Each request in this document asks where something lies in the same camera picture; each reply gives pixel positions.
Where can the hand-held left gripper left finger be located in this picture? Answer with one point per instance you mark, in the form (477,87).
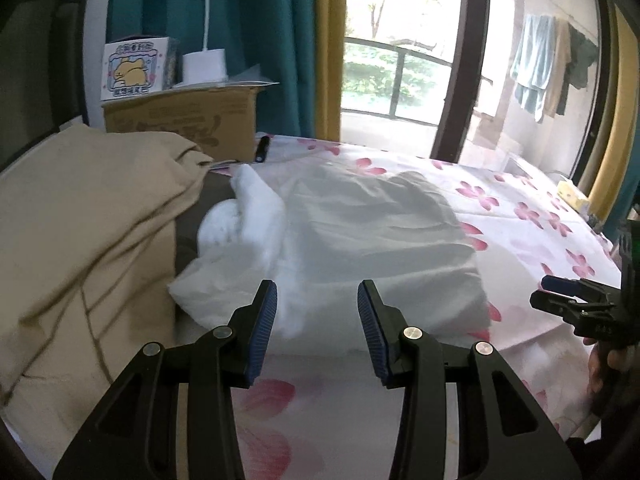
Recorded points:
(262,330)

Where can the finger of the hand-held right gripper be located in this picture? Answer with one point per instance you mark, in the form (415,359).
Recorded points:
(550,304)
(557,284)

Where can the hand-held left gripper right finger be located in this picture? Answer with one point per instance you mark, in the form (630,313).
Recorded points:
(372,330)

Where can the large white garment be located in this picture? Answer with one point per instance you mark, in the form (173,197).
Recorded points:
(375,240)

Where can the person's right forearm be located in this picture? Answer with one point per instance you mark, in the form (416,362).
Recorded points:
(597,455)

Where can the person's right hand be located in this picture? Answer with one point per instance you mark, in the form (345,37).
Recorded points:
(596,370)

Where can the pink floral bed sheet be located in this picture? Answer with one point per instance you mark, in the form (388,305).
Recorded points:
(525,255)

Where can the yellow tissue box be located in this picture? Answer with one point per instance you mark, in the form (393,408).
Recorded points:
(575,195)

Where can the yellow curtain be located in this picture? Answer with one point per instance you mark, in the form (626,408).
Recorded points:
(327,60)
(622,125)

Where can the black pen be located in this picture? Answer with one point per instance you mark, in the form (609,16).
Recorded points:
(261,150)

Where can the beige blanket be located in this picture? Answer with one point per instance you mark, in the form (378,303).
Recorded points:
(90,240)

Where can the hanging beige garment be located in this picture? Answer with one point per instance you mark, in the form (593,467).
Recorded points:
(560,70)

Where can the hanging blue towel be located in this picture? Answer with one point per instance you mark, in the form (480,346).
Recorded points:
(532,65)

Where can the large brown cardboard box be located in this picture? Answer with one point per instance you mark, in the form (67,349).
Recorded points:
(200,115)

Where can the hanging dark green garment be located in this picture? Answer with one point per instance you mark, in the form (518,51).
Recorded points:
(582,60)

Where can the dark balcony railing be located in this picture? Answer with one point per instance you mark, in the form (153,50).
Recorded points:
(397,80)

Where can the white paper sheet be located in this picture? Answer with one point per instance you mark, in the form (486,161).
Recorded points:
(250,79)

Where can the white cylinder device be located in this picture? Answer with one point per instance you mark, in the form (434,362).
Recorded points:
(205,65)

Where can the cartoon printed box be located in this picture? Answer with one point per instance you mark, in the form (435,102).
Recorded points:
(132,70)

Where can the teal curtain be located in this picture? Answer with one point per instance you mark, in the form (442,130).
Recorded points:
(270,35)

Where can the black sliding door frame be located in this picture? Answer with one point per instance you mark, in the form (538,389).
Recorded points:
(462,85)

